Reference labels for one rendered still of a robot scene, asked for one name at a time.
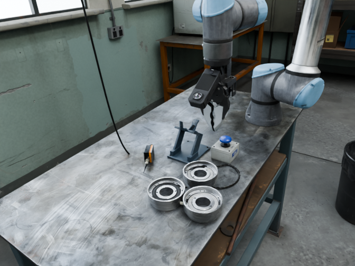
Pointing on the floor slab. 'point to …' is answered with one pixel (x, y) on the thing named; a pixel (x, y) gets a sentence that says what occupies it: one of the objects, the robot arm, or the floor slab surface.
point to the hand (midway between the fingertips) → (213, 128)
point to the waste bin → (347, 184)
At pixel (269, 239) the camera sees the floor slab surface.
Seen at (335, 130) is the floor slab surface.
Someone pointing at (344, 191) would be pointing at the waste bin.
